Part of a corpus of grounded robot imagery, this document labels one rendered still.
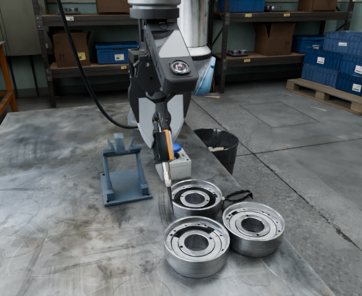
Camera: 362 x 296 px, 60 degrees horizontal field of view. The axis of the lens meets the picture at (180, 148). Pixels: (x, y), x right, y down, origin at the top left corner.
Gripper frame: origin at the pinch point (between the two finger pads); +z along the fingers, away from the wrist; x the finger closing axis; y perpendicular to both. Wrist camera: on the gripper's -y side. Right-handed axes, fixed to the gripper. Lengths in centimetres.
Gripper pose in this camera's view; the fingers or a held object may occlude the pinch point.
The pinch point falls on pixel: (161, 141)
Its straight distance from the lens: 51.8
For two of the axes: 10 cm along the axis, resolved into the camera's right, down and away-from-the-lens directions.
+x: -9.6, 1.3, -2.7
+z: 0.0, 9.0, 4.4
